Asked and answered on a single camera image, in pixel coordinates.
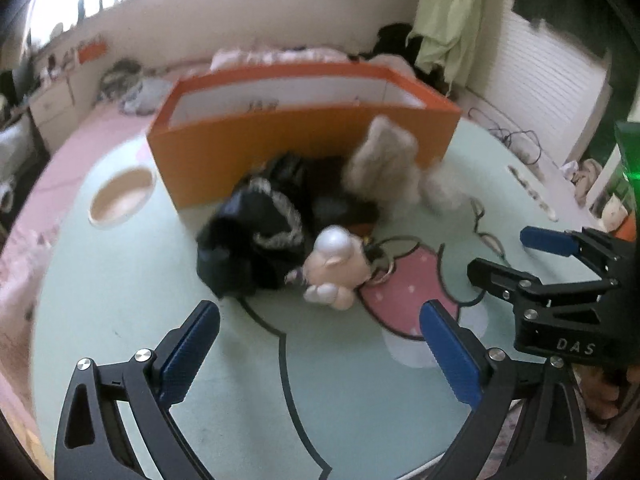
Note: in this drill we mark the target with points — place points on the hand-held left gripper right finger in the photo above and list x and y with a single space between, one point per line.
450 355

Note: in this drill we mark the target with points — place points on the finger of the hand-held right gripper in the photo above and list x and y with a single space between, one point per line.
500 277
547 240

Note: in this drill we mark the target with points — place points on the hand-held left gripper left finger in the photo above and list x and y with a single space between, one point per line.
187 355

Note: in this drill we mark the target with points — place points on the large orange cardboard box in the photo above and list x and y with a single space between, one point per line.
280 145

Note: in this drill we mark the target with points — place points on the green cartoon print desktop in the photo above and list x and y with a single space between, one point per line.
150 285

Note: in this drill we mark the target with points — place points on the beige crumpled cloth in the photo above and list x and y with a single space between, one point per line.
582 180

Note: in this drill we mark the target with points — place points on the white mug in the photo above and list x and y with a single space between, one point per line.
614 212

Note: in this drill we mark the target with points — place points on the orange bottle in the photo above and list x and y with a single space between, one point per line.
629 230

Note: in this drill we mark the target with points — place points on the black lace-trimmed cloth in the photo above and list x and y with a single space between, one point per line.
235 240

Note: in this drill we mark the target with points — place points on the white slatted panel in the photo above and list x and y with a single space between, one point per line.
545 85

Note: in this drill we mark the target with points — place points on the grey fuzzy plush item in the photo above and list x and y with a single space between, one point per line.
380 160

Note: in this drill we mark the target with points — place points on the dark grey pouch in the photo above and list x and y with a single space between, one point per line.
340 207

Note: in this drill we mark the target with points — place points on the pink bedsheet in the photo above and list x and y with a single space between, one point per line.
75 160

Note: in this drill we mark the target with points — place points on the light green hanging garment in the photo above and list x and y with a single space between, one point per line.
450 20

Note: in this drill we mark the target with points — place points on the black clothing heap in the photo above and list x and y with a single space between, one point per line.
395 40

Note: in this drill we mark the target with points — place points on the grey clothes pile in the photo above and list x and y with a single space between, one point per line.
140 92

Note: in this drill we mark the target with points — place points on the white drawer cabinet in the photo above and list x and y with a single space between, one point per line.
55 105

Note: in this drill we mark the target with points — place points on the pink floral blanket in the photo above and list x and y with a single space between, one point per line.
260 56

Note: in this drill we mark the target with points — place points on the small orange windowsill box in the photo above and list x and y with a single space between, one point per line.
92 50

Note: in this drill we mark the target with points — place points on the thin-frame eyeglasses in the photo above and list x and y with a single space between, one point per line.
479 216

